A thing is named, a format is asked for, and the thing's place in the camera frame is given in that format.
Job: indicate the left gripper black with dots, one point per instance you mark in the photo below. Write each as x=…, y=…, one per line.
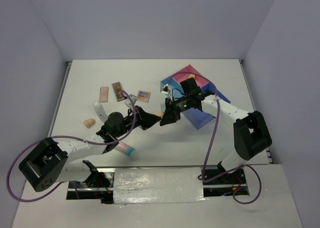
x=145, y=120

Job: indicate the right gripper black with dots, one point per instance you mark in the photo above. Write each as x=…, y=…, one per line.
x=169, y=116

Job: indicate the beige makeup sponge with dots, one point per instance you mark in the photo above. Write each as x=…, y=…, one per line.
x=160, y=114
x=89, y=122

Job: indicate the pink teal spray bottle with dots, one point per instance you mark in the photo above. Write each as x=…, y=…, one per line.
x=125, y=149

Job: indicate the white clear-cap bottle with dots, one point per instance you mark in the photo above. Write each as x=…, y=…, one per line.
x=100, y=111

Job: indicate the clear silver pan palette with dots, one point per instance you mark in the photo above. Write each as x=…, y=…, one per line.
x=162, y=107

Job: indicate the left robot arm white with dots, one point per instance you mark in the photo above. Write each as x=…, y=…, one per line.
x=49, y=159

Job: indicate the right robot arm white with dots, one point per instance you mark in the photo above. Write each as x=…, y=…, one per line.
x=250, y=132

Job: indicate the pink rectangular makeup palette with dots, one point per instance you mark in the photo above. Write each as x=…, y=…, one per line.
x=104, y=91

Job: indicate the colourful glitter eyeshadow palette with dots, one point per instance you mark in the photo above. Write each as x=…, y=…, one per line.
x=143, y=96

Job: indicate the three-compartment organizer tray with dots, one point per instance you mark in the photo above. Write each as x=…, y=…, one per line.
x=189, y=83

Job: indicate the brown eyeshadow palette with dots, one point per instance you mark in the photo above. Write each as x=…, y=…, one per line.
x=117, y=89

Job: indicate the white taped cover sheet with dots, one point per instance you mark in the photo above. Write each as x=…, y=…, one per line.
x=157, y=186

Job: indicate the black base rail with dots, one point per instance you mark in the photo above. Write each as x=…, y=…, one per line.
x=102, y=188

